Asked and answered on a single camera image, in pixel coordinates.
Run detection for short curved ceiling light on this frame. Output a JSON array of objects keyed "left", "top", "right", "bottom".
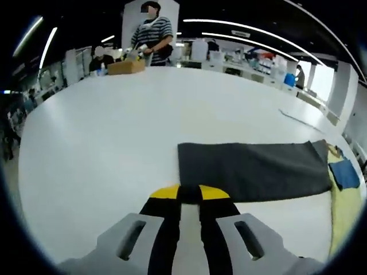
[{"left": 201, "top": 32, "right": 299, "bottom": 62}]

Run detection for white flat strip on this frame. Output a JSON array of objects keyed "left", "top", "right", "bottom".
[{"left": 279, "top": 108, "right": 325, "bottom": 135}]

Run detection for blue plastic container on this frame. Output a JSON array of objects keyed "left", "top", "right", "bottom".
[{"left": 284, "top": 72, "right": 298, "bottom": 87}]

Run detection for long curved ceiling light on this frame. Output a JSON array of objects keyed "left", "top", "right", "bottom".
[{"left": 182, "top": 18, "right": 325, "bottom": 66}]

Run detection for yellow grey blue garment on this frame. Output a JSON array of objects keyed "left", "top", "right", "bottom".
[{"left": 177, "top": 139, "right": 366, "bottom": 258}]

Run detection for white counter cabinets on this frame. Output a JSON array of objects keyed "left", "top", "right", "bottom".
[{"left": 177, "top": 56, "right": 329, "bottom": 108}]

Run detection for brown cardboard box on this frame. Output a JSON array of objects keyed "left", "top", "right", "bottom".
[{"left": 107, "top": 58, "right": 146, "bottom": 76}]

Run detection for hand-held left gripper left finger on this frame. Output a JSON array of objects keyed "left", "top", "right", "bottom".
[{"left": 96, "top": 184, "right": 184, "bottom": 275}]

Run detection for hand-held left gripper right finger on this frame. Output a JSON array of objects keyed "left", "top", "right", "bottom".
[{"left": 197, "top": 184, "right": 286, "bottom": 275}]

